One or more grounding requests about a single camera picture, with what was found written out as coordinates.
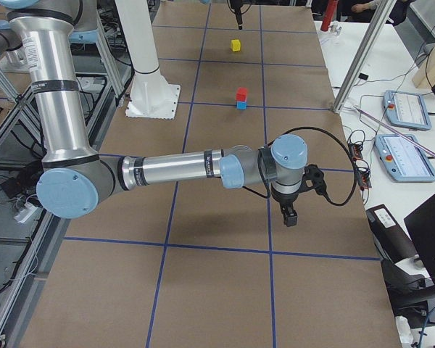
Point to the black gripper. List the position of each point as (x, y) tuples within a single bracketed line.
[(286, 200)]

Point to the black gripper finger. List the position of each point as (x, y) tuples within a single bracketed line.
[(238, 14)]

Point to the yellow cube block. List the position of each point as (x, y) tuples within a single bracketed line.
[(235, 45)]

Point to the red cube block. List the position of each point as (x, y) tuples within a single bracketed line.
[(241, 94)]

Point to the blue cube block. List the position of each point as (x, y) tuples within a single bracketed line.
[(241, 105)]

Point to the second grey robot arm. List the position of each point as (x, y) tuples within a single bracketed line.
[(12, 55)]

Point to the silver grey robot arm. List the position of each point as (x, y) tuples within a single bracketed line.
[(76, 178)]

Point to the red bottle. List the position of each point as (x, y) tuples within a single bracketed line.
[(329, 14)]

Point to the black box with label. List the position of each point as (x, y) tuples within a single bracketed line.
[(391, 237)]

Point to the teach pendant near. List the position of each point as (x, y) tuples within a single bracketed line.
[(402, 160)]

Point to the teach pendant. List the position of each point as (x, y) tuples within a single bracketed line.
[(402, 160), (406, 110)]

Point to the black computer monitor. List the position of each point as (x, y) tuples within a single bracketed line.
[(420, 225)]

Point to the teach pendant far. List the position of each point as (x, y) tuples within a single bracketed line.
[(406, 110)]

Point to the white power strip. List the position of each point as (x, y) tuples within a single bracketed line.
[(25, 213)]

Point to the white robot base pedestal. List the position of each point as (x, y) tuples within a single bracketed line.
[(151, 96)]

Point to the aluminium frame post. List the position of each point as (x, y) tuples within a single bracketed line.
[(378, 21)]

